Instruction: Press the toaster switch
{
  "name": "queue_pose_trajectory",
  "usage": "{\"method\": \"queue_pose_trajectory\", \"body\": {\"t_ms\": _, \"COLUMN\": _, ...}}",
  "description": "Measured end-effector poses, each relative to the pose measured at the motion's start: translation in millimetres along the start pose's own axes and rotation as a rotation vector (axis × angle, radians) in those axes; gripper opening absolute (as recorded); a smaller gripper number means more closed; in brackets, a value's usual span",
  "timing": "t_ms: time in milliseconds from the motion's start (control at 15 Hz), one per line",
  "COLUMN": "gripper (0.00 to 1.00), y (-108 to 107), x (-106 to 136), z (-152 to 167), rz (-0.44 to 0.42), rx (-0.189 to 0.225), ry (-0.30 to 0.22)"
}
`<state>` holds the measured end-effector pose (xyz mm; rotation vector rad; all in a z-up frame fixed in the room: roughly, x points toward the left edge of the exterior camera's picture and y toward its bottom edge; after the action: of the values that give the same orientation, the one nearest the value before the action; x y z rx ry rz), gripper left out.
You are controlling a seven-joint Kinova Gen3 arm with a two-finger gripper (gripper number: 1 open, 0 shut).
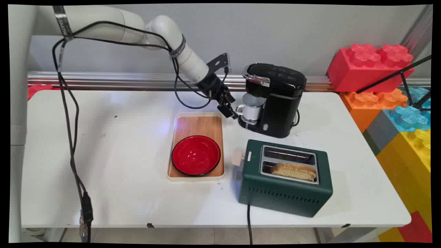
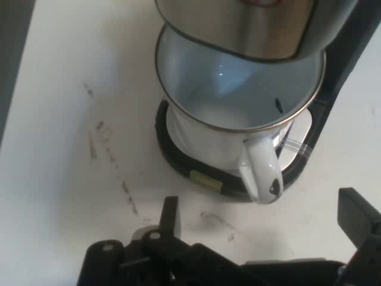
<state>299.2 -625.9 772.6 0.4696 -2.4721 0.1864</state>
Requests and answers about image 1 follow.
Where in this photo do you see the grey printed velcro strap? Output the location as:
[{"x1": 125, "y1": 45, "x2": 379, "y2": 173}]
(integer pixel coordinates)
[
  {"x1": 168, "y1": 34, "x2": 187, "y2": 58},
  {"x1": 53, "y1": 6, "x2": 75, "y2": 41}
]

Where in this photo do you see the aluminium rail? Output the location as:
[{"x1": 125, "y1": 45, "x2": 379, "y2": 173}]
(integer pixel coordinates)
[{"x1": 28, "y1": 71, "x2": 431, "y2": 92}]

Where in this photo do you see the red bowl with black rim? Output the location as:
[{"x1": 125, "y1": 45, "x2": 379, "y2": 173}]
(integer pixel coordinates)
[{"x1": 171, "y1": 135, "x2": 221, "y2": 177}]

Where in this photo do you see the red studded toy brick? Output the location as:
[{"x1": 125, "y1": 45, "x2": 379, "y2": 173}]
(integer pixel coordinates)
[{"x1": 28, "y1": 84, "x2": 54, "y2": 101}]

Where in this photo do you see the wooden tray with cream rim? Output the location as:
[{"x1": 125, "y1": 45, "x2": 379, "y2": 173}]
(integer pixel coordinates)
[{"x1": 167, "y1": 112, "x2": 225, "y2": 182}]

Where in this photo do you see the green two-slot toaster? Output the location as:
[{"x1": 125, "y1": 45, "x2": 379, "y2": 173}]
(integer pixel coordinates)
[{"x1": 238, "y1": 139, "x2": 334, "y2": 218}]

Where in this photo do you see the white enamel mug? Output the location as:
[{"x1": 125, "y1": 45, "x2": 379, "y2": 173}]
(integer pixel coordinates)
[{"x1": 236, "y1": 94, "x2": 266, "y2": 121}]

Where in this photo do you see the black toaster power cord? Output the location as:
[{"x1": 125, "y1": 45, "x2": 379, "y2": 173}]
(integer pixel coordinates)
[{"x1": 247, "y1": 204, "x2": 254, "y2": 244}]

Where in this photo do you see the large orange toy brick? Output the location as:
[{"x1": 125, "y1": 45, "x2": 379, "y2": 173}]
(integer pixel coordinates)
[{"x1": 339, "y1": 89, "x2": 409, "y2": 133}]

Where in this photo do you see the large blue toy brick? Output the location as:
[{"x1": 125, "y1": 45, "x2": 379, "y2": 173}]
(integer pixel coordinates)
[{"x1": 383, "y1": 87, "x2": 431, "y2": 132}]

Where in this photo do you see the black tripod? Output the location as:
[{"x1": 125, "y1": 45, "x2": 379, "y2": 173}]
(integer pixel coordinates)
[{"x1": 356, "y1": 55, "x2": 432, "y2": 111}]

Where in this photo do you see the black coffee machine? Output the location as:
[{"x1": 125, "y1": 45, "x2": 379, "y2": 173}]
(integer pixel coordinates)
[{"x1": 238, "y1": 63, "x2": 307, "y2": 139}]

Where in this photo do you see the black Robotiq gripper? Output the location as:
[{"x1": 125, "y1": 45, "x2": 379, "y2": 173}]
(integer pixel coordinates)
[{"x1": 197, "y1": 73, "x2": 239, "y2": 120}]

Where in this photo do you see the large red toy brick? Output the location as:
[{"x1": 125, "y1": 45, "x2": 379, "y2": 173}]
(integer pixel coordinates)
[{"x1": 327, "y1": 44, "x2": 415, "y2": 93}]

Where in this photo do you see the beige toaster lever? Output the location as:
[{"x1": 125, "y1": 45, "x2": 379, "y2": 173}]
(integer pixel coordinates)
[{"x1": 231, "y1": 149, "x2": 245, "y2": 168}]

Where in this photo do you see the slanted aluminium frame post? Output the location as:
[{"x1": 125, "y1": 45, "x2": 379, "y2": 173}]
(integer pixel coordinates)
[{"x1": 401, "y1": 5, "x2": 433, "y2": 60}]

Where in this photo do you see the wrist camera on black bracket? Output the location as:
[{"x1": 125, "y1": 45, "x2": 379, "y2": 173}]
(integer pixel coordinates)
[{"x1": 207, "y1": 53, "x2": 231, "y2": 75}]

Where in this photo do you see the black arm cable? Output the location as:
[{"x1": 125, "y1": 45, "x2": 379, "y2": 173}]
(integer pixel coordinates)
[{"x1": 52, "y1": 21, "x2": 229, "y2": 243}]

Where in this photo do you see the large yellow toy brick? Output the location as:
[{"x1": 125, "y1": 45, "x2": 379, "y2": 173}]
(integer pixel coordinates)
[{"x1": 376, "y1": 128, "x2": 432, "y2": 242}]

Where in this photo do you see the toasted bread slice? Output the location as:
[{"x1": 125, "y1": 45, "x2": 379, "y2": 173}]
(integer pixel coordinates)
[{"x1": 270, "y1": 162, "x2": 317, "y2": 182}]

